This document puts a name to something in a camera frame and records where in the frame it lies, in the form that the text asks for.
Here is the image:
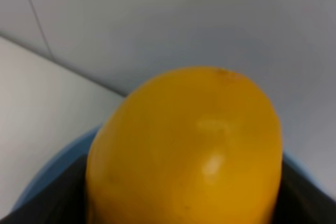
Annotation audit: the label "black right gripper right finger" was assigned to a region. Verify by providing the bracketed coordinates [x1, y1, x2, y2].
[272, 161, 335, 224]

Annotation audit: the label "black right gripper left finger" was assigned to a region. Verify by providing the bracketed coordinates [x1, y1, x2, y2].
[1, 155, 87, 224]

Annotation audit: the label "yellow mango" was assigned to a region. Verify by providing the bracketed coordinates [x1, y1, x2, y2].
[86, 67, 282, 223]

